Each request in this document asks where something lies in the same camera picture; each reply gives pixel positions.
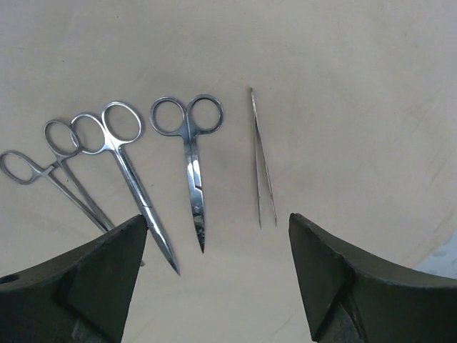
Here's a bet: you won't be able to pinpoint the beige cloth drape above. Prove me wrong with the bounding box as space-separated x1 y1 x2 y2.
1 1 456 342

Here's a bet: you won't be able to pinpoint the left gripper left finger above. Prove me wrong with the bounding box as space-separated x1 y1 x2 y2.
1 215 147 342

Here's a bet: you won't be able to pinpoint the steel surgical scissors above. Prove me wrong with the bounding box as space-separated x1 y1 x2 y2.
149 94 224 250

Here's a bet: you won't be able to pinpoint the steel tweezers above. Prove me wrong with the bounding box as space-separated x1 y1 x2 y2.
248 86 277 227

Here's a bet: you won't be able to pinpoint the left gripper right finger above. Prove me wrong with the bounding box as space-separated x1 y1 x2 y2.
288 213 456 342

